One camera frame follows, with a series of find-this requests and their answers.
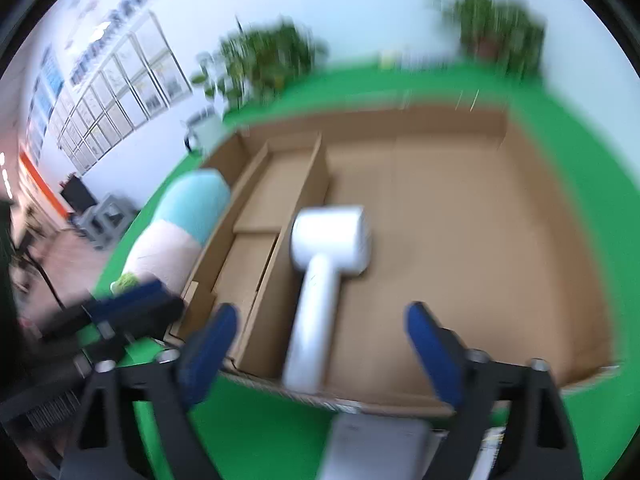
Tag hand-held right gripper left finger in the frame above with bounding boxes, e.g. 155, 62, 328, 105
60, 302, 240, 480

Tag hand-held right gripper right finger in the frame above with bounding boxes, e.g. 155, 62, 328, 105
405, 301, 583, 480

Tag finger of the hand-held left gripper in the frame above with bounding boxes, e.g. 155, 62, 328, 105
40, 280, 185, 357

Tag large cardboard box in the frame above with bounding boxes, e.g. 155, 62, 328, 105
165, 107, 621, 418

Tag white hair dryer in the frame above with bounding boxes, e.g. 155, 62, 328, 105
281, 205, 373, 395

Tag long brown cardboard box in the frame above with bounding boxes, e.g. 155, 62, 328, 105
212, 132, 332, 381

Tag grey plastic stool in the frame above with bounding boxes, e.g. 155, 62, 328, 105
75, 210, 112, 252
99, 192, 139, 241

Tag pastel pill-shaped plush toy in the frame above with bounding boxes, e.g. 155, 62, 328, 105
110, 170, 232, 293

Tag white green medicine box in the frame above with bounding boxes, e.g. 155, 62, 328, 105
472, 425, 512, 480

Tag white rectangular plastic device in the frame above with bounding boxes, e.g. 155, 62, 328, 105
317, 412, 433, 480

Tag black cabinet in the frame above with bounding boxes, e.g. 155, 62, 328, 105
60, 172, 99, 216

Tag bushy potted plant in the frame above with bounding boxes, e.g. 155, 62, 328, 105
192, 19, 329, 112

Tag silver foil packets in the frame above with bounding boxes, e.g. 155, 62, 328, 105
379, 51, 443, 69

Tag potted plant orange pot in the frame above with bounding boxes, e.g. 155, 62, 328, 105
429, 0, 548, 81

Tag white mug black handle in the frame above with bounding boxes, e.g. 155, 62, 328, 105
184, 110, 228, 155

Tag blue wall poster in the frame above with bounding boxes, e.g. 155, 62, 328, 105
26, 89, 43, 147
39, 46, 67, 101

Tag wall of framed certificates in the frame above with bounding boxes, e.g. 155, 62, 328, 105
55, 10, 193, 173

